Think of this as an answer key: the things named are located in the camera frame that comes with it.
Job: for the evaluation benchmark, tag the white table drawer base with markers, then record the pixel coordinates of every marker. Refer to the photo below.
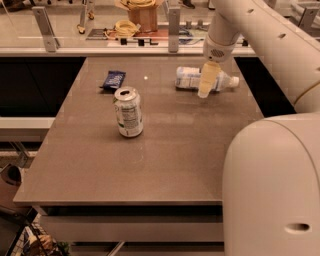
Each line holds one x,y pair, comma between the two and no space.
173,222

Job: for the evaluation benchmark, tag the metal railing post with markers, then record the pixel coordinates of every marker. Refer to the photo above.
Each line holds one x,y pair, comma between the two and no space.
50,40
307,19
173,29

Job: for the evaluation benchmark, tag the brown bin at left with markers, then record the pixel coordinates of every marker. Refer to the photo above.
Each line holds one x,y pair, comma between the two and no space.
10,181

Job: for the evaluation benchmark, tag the dark blue snack packet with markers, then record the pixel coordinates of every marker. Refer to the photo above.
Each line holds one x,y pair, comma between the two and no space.
113,80

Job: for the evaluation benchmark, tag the white green soda can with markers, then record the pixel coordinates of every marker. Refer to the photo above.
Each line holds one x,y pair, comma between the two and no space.
127,104

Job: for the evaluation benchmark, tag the left metal railing post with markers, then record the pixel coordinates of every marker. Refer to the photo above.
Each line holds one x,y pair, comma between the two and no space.
50,40

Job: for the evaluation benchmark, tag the cardboard box with yellow cables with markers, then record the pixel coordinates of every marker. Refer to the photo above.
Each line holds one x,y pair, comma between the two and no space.
142,13

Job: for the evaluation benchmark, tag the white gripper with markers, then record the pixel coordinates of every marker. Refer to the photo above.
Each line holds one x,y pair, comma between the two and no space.
218,50

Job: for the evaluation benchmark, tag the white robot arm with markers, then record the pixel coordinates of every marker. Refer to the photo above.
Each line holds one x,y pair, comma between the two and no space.
270,184

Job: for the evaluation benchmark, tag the right metal railing post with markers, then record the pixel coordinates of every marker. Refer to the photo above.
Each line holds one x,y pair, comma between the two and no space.
307,19

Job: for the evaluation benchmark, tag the clear plastic bottle blue label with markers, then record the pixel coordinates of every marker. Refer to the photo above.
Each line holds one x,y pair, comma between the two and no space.
189,78

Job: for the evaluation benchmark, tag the middle metal railing post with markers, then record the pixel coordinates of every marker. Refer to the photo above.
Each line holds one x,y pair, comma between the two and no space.
173,29

